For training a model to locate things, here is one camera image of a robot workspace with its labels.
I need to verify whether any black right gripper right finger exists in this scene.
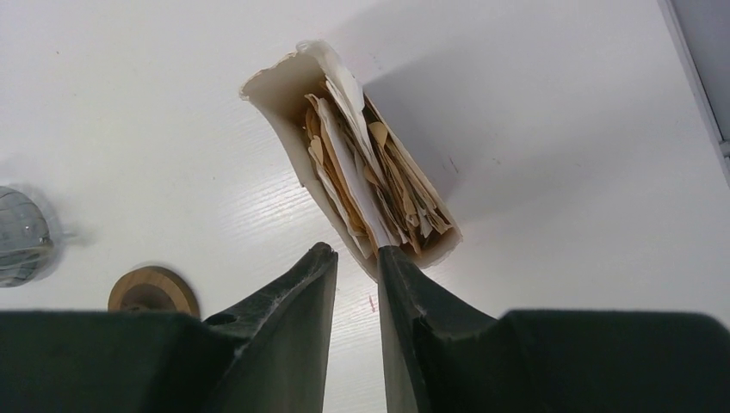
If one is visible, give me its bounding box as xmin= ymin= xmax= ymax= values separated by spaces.
xmin=378 ymin=246 xmax=497 ymax=412

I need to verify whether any clear glass pitcher with handle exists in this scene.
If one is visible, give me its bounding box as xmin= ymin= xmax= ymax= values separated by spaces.
xmin=1 ymin=187 xmax=54 ymax=288

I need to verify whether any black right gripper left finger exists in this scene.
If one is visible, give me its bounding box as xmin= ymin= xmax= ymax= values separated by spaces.
xmin=204 ymin=242 xmax=338 ymax=412

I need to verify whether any orange black coffee filter box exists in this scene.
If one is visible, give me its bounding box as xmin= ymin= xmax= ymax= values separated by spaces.
xmin=239 ymin=40 xmax=462 ymax=278

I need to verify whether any brown wooden ring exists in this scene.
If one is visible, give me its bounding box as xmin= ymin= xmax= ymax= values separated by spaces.
xmin=108 ymin=265 xmax=201 ymax=318

